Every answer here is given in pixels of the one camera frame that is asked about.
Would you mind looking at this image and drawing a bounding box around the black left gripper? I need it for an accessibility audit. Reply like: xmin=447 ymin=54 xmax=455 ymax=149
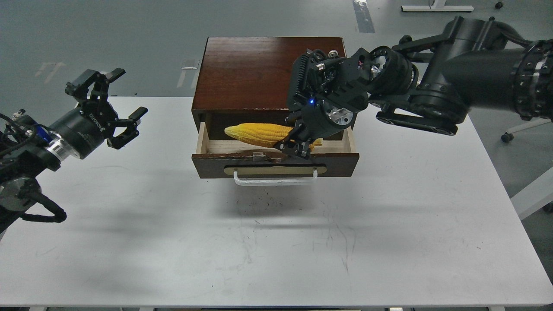
xmin=49 ymin=68 xmax=148 ymax=159

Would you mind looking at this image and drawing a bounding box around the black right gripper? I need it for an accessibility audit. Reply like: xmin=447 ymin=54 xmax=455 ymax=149
xmin=273 ymin=96 xmax=357 ymax=159

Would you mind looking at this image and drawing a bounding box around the yellow corn cob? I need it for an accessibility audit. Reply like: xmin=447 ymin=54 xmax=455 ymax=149
xmin=224 ymin=123 xmax=324 ymax=151

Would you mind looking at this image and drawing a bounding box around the wooden drawer with white handle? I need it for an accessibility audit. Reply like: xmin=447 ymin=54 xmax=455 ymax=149
xmin=191 ymin=122 xmax=360 ymax=180

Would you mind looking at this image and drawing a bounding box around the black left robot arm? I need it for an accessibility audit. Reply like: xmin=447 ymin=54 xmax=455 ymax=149
xmin=0 ymin=68 xmax=148 ymax=232

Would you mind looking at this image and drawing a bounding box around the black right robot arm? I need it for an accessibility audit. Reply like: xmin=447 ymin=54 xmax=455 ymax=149
xmin=274 ymin=16 xmax=553 ymax=159

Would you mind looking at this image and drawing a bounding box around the dark wooden drawer cabinet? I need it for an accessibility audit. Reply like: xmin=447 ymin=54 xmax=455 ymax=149
xmin=191 ymin=37 xmax=346 ymax=140

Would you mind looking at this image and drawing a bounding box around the white stand base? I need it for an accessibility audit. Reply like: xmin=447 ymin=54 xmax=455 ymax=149
xmin=400 ymin=0 xmax=474 ymax=13

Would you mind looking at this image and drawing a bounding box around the white chair base with caster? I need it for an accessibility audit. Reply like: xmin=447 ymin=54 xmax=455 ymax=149
xmin=500 ymin=118 xmax=552 ymax=143

